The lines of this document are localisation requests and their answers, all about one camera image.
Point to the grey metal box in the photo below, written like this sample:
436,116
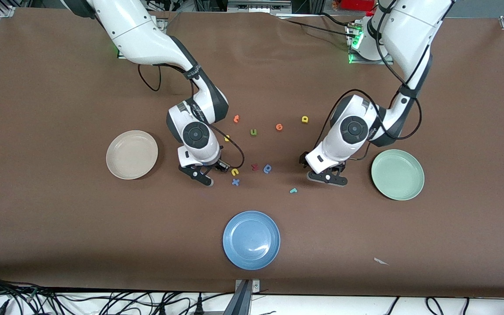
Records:
258,5

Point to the black power plug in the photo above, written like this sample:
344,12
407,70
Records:
198,306
162,309

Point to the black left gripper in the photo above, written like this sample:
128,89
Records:
303,160

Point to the blue letter e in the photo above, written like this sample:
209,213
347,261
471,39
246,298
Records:
267,168

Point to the yellow letter u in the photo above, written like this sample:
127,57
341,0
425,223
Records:
232,173

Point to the blue letter x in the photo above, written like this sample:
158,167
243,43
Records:
235,182

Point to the brown table cover sheet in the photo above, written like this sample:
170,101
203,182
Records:
59,109

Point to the red box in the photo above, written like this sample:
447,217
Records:
357,4

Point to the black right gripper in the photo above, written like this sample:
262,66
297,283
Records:
215,163

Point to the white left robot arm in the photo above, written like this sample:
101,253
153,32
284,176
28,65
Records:
409,30

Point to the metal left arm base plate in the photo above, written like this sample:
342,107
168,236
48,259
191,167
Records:
387,61

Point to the white paper scrap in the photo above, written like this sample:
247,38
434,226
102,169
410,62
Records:
381,261

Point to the orange letter e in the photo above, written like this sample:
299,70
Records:
279,127

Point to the blue plate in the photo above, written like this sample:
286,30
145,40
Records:
251,240

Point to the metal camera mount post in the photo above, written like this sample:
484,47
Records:
241,302

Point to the red letter z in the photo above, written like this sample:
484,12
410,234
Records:
255,167

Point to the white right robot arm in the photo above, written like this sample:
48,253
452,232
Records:
138,35

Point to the beige brown plate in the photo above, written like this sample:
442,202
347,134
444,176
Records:
132,154

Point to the green plate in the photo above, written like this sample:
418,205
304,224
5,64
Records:
397,174

